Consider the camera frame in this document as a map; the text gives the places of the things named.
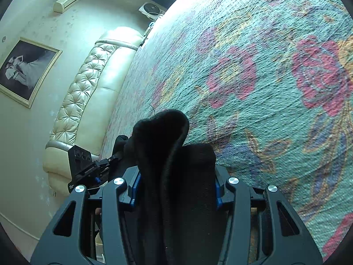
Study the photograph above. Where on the black pants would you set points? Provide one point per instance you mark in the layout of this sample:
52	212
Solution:
176	220

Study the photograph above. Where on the white fan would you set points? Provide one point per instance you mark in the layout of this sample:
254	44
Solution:
151	11

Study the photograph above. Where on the framed black-white picture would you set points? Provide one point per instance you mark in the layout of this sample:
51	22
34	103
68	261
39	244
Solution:
25	68

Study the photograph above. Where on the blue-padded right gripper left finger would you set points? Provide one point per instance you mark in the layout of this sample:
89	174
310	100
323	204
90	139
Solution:
119	197

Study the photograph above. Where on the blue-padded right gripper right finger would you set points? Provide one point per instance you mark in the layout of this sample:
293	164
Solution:
233	196

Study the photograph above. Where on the cream tufted headboard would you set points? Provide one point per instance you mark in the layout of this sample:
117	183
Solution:
86	110

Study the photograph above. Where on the floral bedspread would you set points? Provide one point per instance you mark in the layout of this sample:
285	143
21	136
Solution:
268	83

